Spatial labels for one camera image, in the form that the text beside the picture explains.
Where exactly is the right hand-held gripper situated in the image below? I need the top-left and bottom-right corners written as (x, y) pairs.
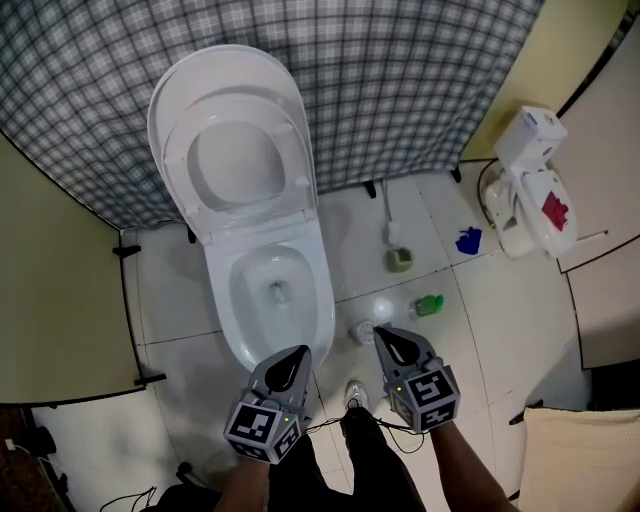
top-left (373, 328), bottom-right (461, 434)

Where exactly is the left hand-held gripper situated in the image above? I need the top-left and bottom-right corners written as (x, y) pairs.
top-left (223, 344), bottom-right (315, 466)

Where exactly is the large white toilet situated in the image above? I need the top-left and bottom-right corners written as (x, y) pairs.
top-left (146, 43), bottom-right (337, 374)

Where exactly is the person's right forearm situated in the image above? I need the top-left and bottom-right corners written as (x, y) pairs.
top-left (428, 419), bottom-right (509, 512)

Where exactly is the person's left forearm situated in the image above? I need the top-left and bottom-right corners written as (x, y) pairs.
top-left (212, 452), bottom-right (274, 512)

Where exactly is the white toilet brush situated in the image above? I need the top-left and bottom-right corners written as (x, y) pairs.
top-left (380, 178), bottom-right (404, 251)

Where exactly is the small white toilet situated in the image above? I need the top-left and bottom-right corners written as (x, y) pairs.
top-left (482, 104), bottom-right (579, 261)

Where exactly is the green plastic bottle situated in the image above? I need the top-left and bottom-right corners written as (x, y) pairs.
top-left (408, 293), bottom-right (445, 317)

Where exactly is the person's white shoe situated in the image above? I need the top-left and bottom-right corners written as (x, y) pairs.
top-left (344, 379), bottom-right (370, 411)

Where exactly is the green brush holder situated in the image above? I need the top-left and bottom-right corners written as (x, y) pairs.
top-left (384, 245), bottom-right (415, 274)

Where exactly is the person's left leg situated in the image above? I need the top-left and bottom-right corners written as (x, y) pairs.
top-left (267, 432), bottom-right (334, 512)

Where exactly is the person's leg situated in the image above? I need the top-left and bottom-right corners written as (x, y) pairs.
top-left (339, 405), bottom-right (436, 512)
top-left (267, 432), bottom-right (334, 512)

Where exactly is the person's right leg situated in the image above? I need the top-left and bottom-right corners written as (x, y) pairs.
top-left (339, 405), bottom-right (436, 512)

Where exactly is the black office chair base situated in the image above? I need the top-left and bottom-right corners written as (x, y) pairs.
top-left (149, 460), bottom-right (224, 512)

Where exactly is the red cloth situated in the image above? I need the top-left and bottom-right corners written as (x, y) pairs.
top-left (541, 191), bottom-right (572, 229)

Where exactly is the cream fabric cushion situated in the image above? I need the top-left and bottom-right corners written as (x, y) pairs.
top-left (519, 405), bottom-right (640, 512)

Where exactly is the beige partition panel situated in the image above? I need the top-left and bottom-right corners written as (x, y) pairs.
top-left (0, 134), bottom-right (144, 406)

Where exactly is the grey plaid curtain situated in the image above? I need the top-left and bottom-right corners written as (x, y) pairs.
top-left (0, 0), bottom-right (546, 231)

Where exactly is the yellow partition panel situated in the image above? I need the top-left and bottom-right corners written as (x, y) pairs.
top-left (459, 0), bottom-right (640, 164)

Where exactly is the thin black cable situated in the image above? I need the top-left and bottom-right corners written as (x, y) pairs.
top-left (299, 399), bottom-right (431, 454)

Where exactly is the dark flexible hose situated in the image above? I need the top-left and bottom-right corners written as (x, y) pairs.
top-left (476, 158), bottom-right (501, 232)

